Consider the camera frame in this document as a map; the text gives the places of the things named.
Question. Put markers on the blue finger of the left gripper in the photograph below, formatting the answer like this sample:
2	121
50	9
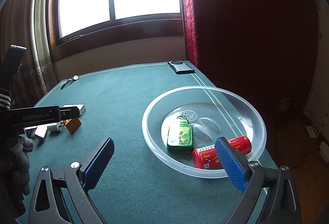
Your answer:
67	113

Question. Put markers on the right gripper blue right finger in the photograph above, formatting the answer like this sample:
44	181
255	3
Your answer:
248	178

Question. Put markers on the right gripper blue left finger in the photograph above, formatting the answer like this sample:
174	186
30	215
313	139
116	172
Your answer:
83	176

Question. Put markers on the orange triangular wedge block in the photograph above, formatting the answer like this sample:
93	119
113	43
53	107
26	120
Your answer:
72	124

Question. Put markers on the white painted wooden block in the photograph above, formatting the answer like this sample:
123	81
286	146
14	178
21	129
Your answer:
81	108

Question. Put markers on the white usb wall charger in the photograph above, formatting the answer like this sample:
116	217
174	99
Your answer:
55	127

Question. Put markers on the zebra striped triangular block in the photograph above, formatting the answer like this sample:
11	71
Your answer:
30	131

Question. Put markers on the red cylindrical can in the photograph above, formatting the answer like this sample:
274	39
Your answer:
210	157

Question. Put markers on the light wooden long block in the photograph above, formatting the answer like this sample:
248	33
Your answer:
40	132

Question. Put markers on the green tin keychain box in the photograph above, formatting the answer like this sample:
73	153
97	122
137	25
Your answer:
180	135

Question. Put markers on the clear plastic bowl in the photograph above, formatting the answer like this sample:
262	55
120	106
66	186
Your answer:
212	113

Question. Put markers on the gloved left hand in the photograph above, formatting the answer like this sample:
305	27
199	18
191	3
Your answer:
15	179

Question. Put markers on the beige patterned curtain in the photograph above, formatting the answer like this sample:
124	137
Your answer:
23	23

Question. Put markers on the black smartphone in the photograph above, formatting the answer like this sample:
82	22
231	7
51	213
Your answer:
180	67

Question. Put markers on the wooden framed window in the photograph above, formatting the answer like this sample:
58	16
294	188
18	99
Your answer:
118	0

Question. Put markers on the red curtain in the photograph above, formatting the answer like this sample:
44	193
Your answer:
263	50

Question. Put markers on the wristwatch with black strap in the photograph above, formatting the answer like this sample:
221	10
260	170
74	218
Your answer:
70	80

